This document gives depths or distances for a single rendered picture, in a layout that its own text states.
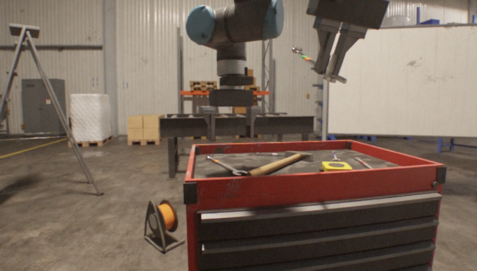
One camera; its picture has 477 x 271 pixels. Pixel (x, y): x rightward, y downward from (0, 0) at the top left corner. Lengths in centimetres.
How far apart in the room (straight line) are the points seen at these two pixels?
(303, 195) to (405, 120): 260
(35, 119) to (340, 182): 930
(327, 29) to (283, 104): 858
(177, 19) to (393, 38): 718
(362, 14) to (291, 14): 919
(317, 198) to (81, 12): 962
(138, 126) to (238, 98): 601
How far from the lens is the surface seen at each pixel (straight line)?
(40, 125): 947
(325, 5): 46
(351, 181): 68
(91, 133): 699
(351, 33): 50
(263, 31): 55
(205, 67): 860
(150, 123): 659
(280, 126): 381
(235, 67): 70
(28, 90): 963
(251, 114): 76
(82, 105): 701
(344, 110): 298
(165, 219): 201
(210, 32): 59
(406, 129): 316
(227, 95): 70
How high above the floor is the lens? 112
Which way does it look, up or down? 5 degrees down
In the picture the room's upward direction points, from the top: straight up
